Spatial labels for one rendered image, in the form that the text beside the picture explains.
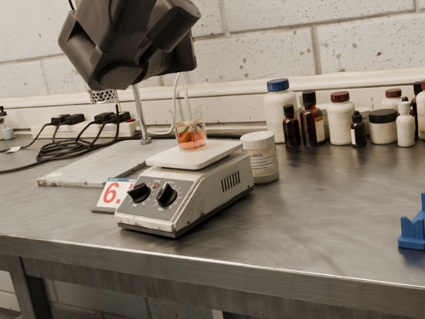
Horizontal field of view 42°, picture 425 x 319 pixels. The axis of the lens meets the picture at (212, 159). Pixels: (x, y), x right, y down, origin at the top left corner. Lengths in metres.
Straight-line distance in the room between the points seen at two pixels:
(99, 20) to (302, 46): 0.78
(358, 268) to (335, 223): 0.13
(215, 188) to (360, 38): 0.56
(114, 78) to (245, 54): 0.77
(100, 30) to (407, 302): 0.43
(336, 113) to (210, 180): 0.37
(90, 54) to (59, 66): 1.16
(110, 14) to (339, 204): 0.44
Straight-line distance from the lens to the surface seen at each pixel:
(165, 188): 0.81
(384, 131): 1.11
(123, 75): 0.65
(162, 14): 0.65
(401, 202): 0.83
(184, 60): 0.78
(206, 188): 0.83
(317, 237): 0.74
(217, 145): 0.91
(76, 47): 0.64
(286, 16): 1.33
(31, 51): 1.86
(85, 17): 0.62
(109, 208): 0.98
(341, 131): 1.13
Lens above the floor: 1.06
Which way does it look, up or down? 16 degrees down
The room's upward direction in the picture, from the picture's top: 10 degrees counter-clockwise
